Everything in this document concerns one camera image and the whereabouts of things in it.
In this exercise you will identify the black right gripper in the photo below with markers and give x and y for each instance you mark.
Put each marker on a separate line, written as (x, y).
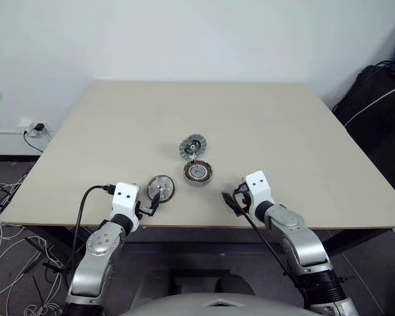
(243, 197)

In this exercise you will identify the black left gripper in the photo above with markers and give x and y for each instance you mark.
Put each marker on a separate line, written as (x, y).
(145, 210)

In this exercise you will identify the silver round disc part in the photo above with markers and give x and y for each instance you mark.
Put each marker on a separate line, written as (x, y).
(165, 186)

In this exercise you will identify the motor stator with copper windings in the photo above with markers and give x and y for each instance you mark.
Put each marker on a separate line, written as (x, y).
(198, 172)

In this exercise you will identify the silver motor rotor part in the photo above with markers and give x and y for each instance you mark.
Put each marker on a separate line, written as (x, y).
(193, 146)

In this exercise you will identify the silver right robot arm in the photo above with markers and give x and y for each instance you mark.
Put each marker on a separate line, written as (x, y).
(299, 237)

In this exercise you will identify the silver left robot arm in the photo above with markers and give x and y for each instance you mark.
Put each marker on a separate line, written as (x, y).
(98, 243)

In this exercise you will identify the beige wooden table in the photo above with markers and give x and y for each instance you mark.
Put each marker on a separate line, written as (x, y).
(250, 125)

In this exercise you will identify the grey robot torso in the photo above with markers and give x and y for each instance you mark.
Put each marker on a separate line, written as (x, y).
(171, 307)

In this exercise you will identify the black charger plug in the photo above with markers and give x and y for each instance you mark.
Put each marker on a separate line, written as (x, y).
(39, 127)

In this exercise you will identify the black bag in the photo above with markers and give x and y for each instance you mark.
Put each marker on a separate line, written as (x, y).
(382, 138)

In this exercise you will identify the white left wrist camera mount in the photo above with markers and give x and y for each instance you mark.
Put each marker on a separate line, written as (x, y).
(125, 197)

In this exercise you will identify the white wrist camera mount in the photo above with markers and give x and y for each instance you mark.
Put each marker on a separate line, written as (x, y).
(125, 197)
(258, 184)

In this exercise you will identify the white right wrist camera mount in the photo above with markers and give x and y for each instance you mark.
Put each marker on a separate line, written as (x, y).
(258, 184)

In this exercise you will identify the white wall socket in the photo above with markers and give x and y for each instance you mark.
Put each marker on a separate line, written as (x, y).
(24, 122)

